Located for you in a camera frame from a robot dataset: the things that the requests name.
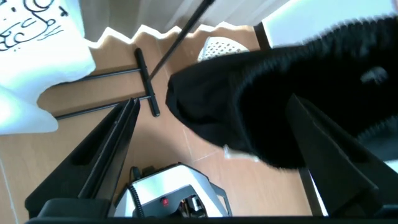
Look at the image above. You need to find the black garment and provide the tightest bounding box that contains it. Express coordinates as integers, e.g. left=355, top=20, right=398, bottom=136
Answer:
left=165, top=15, right=398, bottom=170

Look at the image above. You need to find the white laundry basket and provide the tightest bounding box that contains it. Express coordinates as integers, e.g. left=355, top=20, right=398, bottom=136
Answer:
left=197, top=36, right=251, bottom=63

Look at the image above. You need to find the black clothes rack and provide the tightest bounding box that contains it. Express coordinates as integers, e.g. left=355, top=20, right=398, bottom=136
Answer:
left=54, top=0, right=217, bottom=121

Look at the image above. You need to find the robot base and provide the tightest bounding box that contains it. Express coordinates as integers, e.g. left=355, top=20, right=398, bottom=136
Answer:
left=113, top=163, right=233, bottom=218

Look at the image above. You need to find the white garment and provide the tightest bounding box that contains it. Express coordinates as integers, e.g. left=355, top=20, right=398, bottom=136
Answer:
left=0, top=0, right=96, bottom=136

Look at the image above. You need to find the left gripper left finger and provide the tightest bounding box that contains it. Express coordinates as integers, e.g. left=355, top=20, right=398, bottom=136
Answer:
left=24, top=97, right=142, bottom=219

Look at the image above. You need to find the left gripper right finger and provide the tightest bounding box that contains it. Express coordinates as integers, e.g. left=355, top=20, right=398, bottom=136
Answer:
left=284, top=93, right=398, bottom=217

